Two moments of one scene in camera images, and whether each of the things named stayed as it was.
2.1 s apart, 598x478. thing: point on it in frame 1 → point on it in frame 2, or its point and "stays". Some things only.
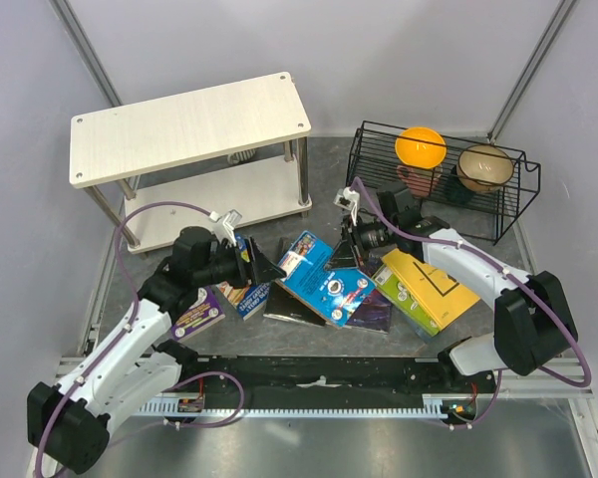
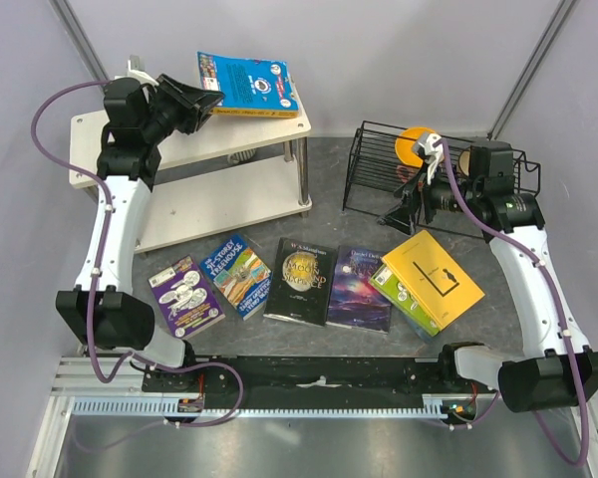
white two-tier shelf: (234, 152) stays
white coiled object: (240, 155) stays
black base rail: (244, 378) stays
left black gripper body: (228, 266) → (167, 117)
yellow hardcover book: (439, 296) stays
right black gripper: (343, 255) → (403, 216)
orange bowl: (419, 154) stays
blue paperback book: (334, 294) → (260, 87)
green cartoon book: (392, 289) stays
